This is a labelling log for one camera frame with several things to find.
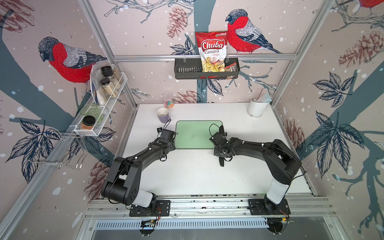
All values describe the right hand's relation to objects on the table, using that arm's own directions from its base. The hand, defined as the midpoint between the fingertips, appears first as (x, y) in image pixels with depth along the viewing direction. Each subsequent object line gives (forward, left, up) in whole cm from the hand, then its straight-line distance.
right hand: (217, 151), depth 94 cm
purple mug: (+22, +38, +10) cm, 45 cm away
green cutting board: (+11, +15, +2) cm, 19 cm away
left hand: (+3, +32, +6) cm, 33 cm away
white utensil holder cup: (+29, -28, +9) cm, 42 cm away
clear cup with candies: (+42, +38, +7) cm, 57 cm away
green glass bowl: (+1, +63, +37) cm, 73 cm away
